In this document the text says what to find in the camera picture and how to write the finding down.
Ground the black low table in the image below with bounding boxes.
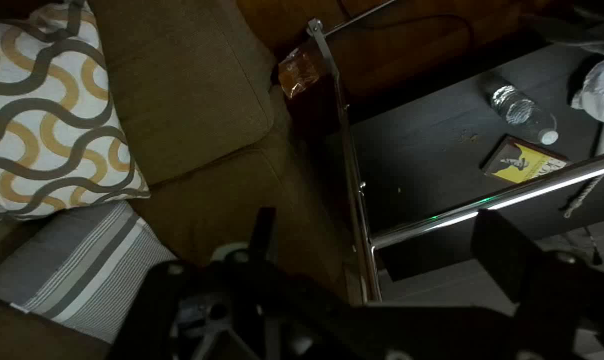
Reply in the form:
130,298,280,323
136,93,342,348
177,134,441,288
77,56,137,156
319,42,604,282

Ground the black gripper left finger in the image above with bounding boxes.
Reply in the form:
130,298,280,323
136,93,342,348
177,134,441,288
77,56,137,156
245,207,277,268

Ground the yellow flat packet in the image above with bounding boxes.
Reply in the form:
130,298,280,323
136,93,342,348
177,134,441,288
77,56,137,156
480,134,569,188

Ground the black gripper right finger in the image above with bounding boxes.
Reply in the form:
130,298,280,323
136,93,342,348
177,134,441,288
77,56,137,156
470,208,557,316

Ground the wave patterned throw pillow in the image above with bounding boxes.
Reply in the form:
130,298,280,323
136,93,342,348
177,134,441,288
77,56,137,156
0,3,149,233

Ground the amber translucent object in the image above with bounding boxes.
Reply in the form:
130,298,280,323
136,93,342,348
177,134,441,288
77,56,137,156
275,46,323,100

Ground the chrome clothes rack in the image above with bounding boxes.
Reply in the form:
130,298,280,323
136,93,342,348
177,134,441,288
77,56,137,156
304,0,604,307

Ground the brown fabric sofa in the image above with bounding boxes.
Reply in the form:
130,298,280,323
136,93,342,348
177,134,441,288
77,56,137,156
0,0,569,360

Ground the grey striped throw pillow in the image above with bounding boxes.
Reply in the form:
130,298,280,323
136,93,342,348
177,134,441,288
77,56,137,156
0,198,177,346

